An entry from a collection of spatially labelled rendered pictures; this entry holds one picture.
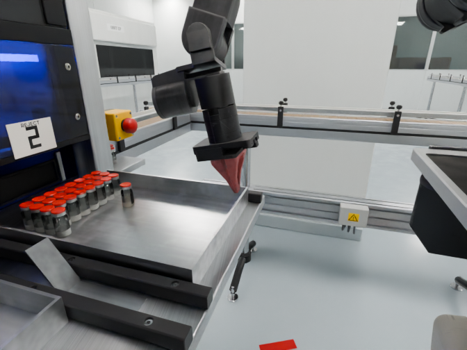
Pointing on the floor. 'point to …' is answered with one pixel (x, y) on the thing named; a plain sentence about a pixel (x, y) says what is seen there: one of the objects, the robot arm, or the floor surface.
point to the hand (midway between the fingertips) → (236, 187)
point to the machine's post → (80, 40)
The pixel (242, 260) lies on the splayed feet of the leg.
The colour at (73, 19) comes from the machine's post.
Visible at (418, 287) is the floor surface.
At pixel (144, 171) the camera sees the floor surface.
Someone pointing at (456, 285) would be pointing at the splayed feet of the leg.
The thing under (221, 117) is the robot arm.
